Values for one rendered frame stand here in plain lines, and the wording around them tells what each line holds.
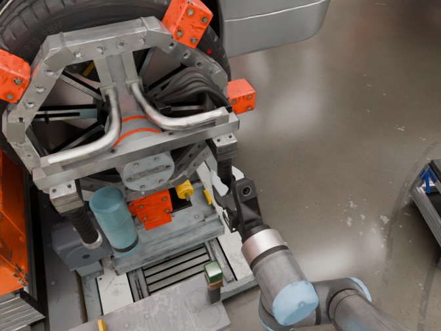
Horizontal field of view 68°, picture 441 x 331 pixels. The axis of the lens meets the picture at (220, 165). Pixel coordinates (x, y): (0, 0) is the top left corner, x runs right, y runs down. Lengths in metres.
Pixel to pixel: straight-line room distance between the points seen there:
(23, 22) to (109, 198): 0.44
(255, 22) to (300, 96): 1.21
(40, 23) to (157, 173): 0.40
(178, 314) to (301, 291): 0.49
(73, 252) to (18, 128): 0.59
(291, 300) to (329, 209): 1.22
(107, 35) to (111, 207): 0.42
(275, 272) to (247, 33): 0.95
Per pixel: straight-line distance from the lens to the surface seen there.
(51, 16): 0.82
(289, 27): 1.46
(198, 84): 0.72
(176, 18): 0.78
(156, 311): 1.06
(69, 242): 1.30
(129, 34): 0.76
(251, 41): 1.39
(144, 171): 0.79
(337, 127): 2.29
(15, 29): 0.84
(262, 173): 1.91
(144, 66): 0.92
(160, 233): 1.43
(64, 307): 1.51
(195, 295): 1.07
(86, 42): 0.75
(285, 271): 0.66
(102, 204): 0.92
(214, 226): 1.52
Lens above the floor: 1.45
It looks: 49 degrees down
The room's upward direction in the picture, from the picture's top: straight up
